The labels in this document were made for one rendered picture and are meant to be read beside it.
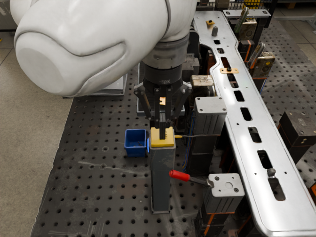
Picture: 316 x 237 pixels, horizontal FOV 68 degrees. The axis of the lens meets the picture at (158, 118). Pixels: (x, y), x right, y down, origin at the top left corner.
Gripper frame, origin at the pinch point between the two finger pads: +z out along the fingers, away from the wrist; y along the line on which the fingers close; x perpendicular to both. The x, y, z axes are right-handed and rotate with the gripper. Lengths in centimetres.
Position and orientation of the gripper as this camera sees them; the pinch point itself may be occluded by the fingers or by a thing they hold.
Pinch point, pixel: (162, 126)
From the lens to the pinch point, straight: 60.0
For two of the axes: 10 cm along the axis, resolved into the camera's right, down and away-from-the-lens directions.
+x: -0.4, -7.3, 6.8
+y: 10.0, -0.3, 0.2
